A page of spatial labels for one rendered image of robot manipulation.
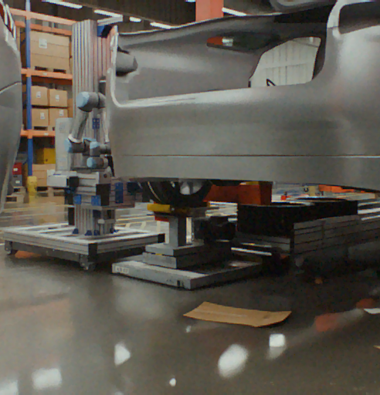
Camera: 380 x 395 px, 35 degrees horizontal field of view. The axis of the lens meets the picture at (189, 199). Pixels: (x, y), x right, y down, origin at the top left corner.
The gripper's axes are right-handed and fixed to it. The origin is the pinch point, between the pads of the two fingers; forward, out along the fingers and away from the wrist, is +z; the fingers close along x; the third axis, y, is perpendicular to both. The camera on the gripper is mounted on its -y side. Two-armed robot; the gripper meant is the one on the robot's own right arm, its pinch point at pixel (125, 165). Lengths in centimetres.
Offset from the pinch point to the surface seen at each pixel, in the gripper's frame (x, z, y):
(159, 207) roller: -35.8, 2.3, -31.6
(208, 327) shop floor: -153, -73, -83
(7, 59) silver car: -236, -233, 29
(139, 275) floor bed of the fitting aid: -36, -18, -80
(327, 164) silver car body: -226, -79, 4
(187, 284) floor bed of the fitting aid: -84, -18, -79
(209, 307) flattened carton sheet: -129, -45, -82
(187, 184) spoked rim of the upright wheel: -35, 33, -15
